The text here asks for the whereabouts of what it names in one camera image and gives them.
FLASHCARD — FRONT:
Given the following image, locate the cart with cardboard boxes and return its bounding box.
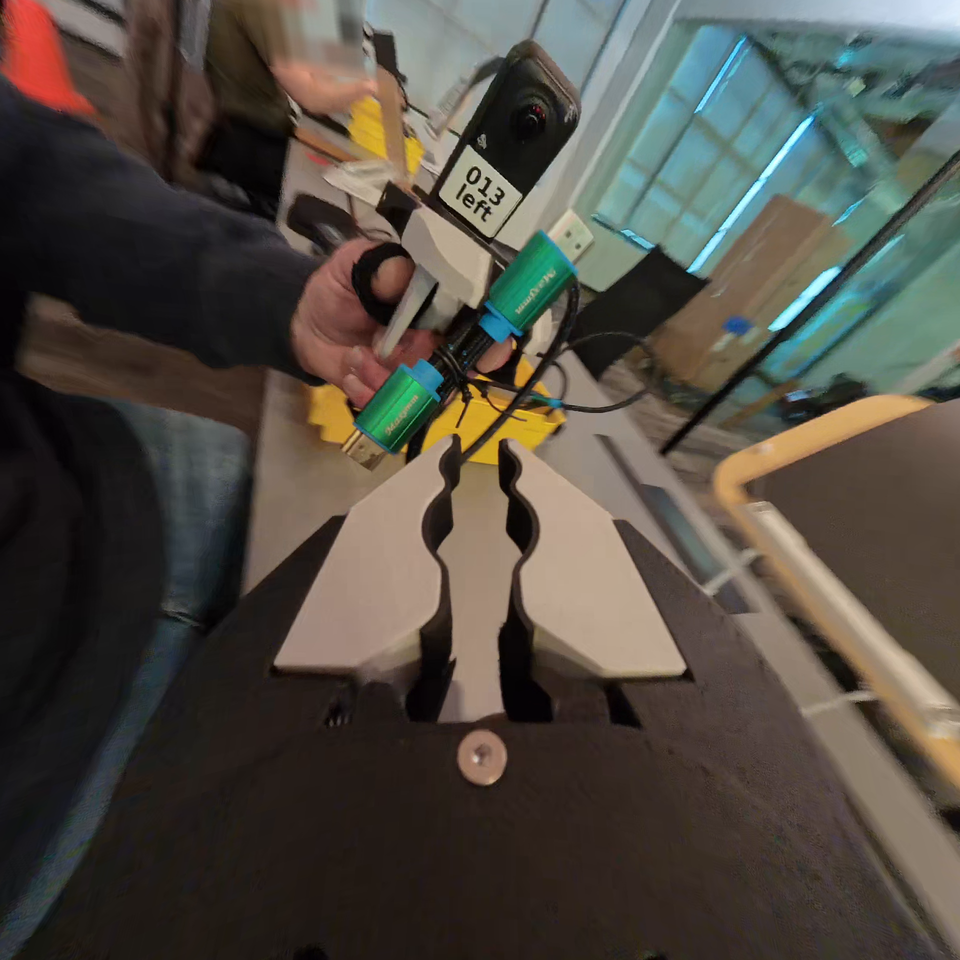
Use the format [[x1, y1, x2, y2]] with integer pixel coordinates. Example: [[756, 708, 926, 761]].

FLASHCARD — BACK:
[[652, 192, 848, 394]]

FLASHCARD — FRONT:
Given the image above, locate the yellow plastic bin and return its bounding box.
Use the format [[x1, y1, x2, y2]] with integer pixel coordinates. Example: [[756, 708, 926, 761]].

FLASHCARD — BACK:
[[305, 383, 568, 466]]

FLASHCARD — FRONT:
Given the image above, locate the wooden rimmed black panel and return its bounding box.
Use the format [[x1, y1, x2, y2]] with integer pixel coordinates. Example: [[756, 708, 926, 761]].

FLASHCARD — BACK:
[[713, 393, 960, 797]]

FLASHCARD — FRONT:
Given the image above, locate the orange traffic cone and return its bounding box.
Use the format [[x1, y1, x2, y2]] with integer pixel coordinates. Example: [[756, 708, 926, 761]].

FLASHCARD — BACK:
[[0, 0, 94, 118]]

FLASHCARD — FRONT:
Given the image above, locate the white bracket bar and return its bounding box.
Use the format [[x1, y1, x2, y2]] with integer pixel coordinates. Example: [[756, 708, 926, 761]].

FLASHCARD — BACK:
[[743, 503, 960, 744]]

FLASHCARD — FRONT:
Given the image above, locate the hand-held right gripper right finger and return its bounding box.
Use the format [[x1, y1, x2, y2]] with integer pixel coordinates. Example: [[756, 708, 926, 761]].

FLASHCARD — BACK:
[[503, 440, 691, 684]]

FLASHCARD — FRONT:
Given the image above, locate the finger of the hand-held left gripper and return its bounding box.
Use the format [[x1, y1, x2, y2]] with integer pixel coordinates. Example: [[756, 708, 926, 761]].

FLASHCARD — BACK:
[[408, 208, 504, 334]]

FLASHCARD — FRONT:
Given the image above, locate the black braided hdmi cable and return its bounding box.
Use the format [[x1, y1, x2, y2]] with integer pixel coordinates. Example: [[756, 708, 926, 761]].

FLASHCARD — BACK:
[[511, 330, 660, 421], [343, 210, 596, 469]]

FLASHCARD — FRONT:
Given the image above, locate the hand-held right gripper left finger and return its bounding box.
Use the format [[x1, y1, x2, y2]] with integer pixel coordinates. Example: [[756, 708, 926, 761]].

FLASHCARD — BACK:
[[271, 436, 463, 684]]

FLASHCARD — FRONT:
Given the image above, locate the person's left hand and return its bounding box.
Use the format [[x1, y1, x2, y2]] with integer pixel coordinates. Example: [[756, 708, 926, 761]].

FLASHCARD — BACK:
[[290, 238, 519, 409]]

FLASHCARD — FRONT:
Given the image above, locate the person's left forearm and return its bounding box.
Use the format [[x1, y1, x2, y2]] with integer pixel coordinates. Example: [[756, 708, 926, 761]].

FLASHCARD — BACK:
[[0, 76, 323, 376]]

